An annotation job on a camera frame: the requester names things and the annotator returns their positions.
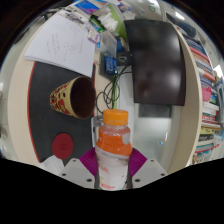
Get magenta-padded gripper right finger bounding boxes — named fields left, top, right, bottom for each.
left=127, top=148, right=169, bottom=190

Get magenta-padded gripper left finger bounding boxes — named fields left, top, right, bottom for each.
left=59, top=147, right=100, bottom=190

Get orange-capped drink bottle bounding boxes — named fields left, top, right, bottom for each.
left=94, top=109, right=133, bottom=191

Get flat round red coaster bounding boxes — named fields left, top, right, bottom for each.
left=51, top=132, right=74, bottom=160

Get black red-edged desk mat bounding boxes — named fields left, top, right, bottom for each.
left=27, top=60, right=98, bottom=164

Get patterned yellow red cup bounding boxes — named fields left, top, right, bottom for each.
left=49, top=75, right=97, bottom=120

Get small blue device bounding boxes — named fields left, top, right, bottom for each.
left=104, top=54, right=119, bottom=75

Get black computer monitor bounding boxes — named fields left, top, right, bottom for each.
left=124, top=18, right=187, bottom=107

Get white written paper pad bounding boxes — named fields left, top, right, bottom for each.
left=23, top=13, right=98, bottom=78

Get clear plastic box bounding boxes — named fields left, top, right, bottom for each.
left=98, top=30, right=118, bottom=59

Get white tissue pack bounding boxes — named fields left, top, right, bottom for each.
left=94, top=12, right=120, bottom=33

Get blue tissue box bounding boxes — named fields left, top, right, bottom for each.
left=74, top=0, right=101, bottom=14

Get black tangled cables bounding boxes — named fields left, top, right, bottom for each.
left=95, top=64, right=133, bottom=114

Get wall shelf with books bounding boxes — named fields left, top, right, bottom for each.
left=166, top=9, right=224, bottom=174

